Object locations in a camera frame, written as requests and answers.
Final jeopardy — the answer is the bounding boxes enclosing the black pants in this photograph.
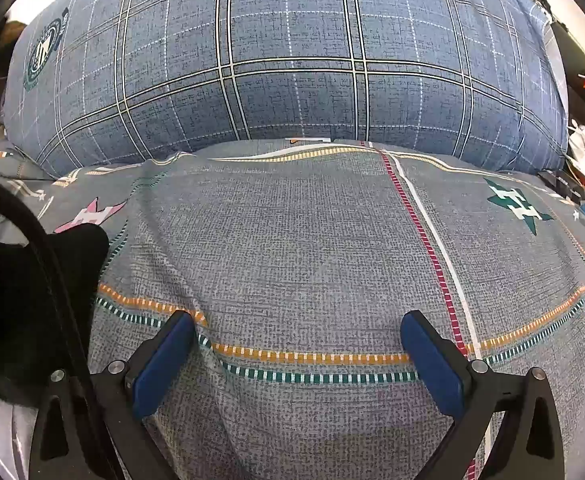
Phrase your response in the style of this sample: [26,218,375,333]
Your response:
[0,224,110,407]

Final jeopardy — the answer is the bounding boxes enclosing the grey printed bed sheet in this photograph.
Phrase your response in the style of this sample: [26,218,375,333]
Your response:
[0,137,585,480]

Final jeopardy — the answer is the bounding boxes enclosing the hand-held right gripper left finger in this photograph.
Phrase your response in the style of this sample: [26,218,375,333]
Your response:
[28,310,208,480]

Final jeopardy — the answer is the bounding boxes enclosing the black box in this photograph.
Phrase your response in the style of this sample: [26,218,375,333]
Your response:
[537,167,585,206]

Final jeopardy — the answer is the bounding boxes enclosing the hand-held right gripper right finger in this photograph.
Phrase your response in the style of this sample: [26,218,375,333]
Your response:
[400,310,566,480]

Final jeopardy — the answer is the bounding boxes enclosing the blue plaid pillow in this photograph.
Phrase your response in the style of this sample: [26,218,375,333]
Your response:
[0,0,571,181]

